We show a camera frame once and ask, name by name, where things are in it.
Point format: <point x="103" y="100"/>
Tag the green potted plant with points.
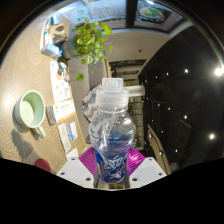
<point x="90" y="40"/>

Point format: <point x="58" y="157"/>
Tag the white paper card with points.
<point x="64" y="138"/>

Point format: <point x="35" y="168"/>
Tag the clear blue-labelled water bottle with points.
<point x="112" y="133"/>

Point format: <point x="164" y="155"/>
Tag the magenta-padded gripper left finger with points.
<point x="75" y="170"/>

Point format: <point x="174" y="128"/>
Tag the light blue tissue pack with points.
<point x="51" y="50"/>

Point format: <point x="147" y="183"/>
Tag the grey curved sofa bench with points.
<point x="78" y="100"/>

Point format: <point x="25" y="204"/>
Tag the flat round red coaster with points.
<point x="42" y="165"/>

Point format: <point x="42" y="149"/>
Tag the small wooden table stand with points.
<point x="57" y="33"/>

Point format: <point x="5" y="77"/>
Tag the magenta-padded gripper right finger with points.
<point x="148" y="169"/>

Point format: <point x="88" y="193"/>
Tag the group of ceiling lights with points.
<point x="219" y="71"/>

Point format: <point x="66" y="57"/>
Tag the small blue white box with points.
<point x="73" y="130"/>

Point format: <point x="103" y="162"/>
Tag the light green mug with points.
<point x="30" y="110"/>

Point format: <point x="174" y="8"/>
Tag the framed wall picture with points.
<point x="155" y="13"/>

